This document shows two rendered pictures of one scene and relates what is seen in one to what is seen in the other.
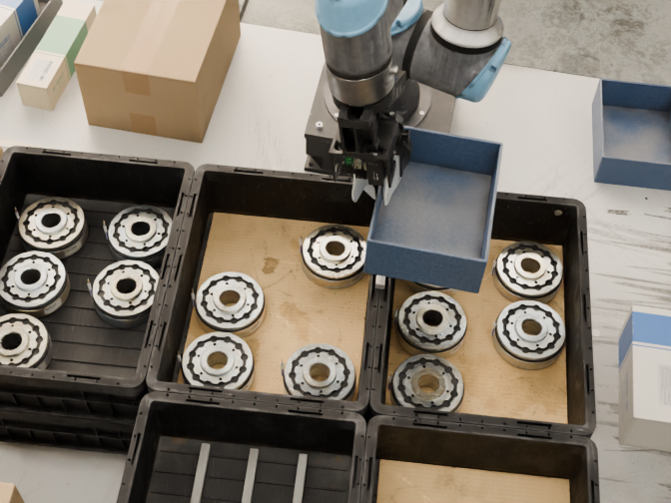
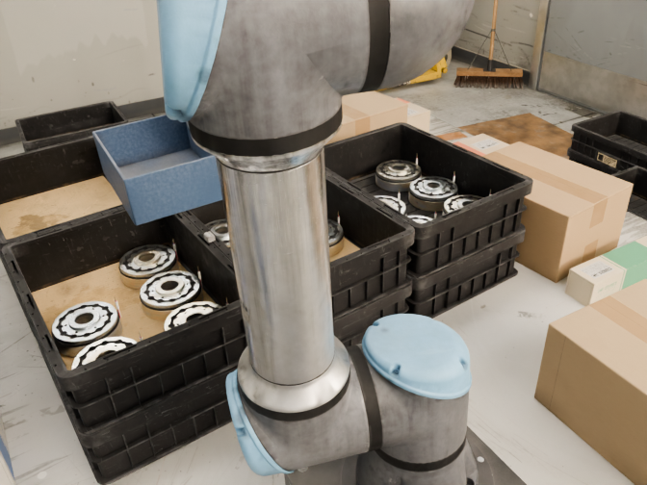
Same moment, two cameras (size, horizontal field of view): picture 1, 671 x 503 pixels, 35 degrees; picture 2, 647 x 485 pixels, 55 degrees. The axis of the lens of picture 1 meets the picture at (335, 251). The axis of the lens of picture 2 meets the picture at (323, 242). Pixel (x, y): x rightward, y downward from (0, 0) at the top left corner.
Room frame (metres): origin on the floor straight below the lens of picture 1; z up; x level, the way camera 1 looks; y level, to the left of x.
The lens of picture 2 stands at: (1.69, -0.45, 1.48)
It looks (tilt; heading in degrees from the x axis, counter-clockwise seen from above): 32 degrees down; 143
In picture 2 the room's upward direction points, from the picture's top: 3 degrees counter-clockwise
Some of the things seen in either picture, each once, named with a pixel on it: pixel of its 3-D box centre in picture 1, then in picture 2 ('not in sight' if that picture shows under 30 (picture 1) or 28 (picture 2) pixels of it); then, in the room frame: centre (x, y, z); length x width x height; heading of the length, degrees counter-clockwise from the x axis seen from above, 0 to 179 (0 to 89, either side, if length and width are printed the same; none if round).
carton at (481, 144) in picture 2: not in sight; (476, 159); (0.69, 0.84, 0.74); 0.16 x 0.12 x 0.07; 84
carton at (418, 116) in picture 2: not in sight; (399, 118); (0.32, 0.89, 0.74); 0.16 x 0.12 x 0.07; 177
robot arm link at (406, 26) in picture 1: (387, 30); (410, 382); (1.34, -0.07, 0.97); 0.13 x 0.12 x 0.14; 66
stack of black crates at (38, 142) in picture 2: not in sight; (84, 170); (-0.84, 0.19, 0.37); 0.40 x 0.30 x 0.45; 81
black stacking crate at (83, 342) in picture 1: (76, 281); (408, 193); (0.88, 0.38, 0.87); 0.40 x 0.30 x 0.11; 176
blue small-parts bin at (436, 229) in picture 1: (434, 206); (162, 162); (0.87, -0.13, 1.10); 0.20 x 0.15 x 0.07; 171
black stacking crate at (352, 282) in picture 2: (276, 301); (286, 241); (0.86, 0.08, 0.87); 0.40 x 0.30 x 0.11; 176
